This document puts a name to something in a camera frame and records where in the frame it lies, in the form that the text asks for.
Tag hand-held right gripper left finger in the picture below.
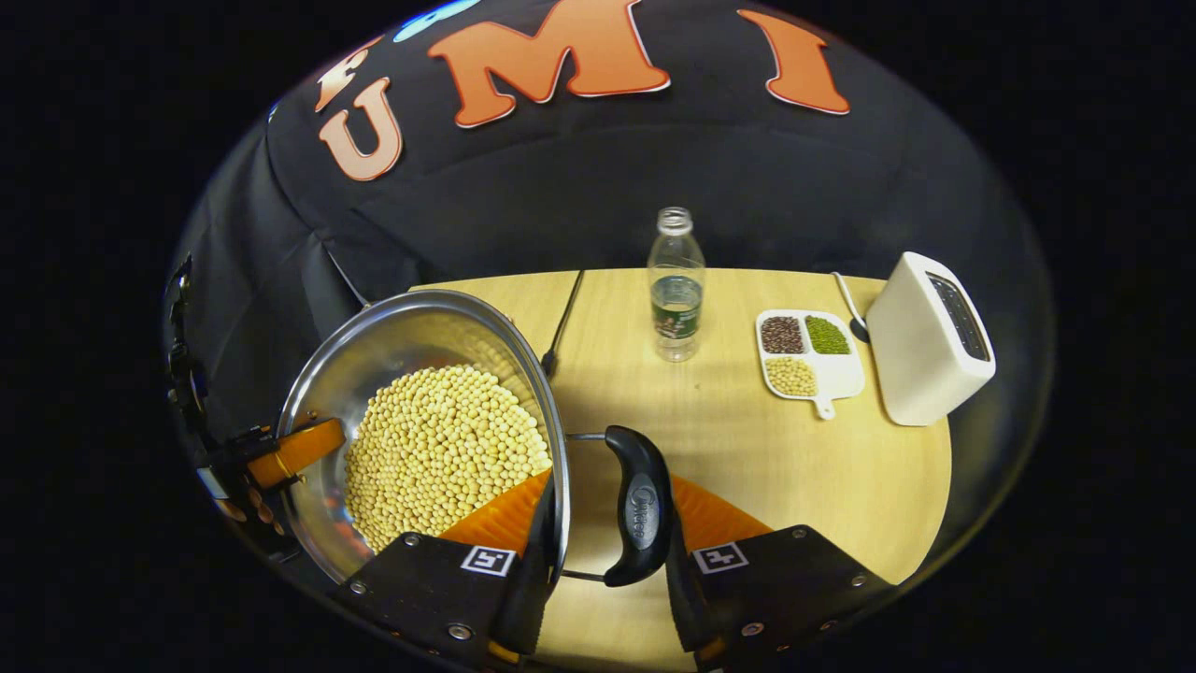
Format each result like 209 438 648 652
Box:
332 467 562 672

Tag clear plastic water bottle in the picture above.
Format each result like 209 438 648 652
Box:
647 207 707 364

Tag green mung beans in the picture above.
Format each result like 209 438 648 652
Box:
805 316 852 357

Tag steel pot with black handle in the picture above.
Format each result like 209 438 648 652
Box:
276 288 676 588

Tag pile of soybeans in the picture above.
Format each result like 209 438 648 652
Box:
343 365 554 554

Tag white divided dish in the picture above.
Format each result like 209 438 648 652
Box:
754 308 867 421

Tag white toaster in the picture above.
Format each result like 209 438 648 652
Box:
864 251 998 428

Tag small yellow beans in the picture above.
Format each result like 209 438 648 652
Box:
764 356 819 398

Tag dark red beans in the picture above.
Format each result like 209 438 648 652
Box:
760 316 806 355

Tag black power cable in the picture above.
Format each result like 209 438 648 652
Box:
540 269 587 378

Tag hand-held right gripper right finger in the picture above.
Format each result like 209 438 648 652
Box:
663 475 896 672

